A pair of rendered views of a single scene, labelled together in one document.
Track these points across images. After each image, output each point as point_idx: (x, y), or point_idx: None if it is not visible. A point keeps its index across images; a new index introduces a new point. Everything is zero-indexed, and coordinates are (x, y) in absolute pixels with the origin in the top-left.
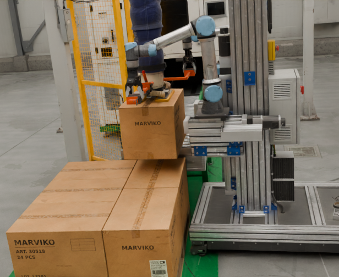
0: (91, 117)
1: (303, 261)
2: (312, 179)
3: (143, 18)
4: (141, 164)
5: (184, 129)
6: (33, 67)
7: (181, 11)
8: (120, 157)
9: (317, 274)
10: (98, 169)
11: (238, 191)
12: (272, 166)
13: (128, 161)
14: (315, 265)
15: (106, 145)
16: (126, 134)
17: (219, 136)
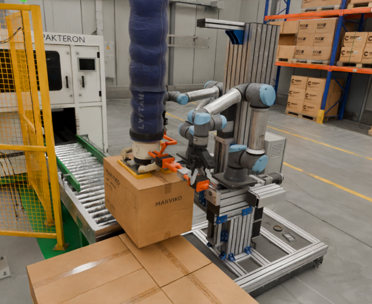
0: None
1: (288, 285)
2: None
3: (157, 79)
4: (131, 241)
5: (216, 201)
6: None
7: (54, 64)
8: (11, 220)
9: (310, 294)
10: (88, 266)
11: (229, 242)
12: (254, 213)
13: (110, 241)
14: (299, 286)
15: (11, 215)
16: (144, 218)
17: (242, 201)
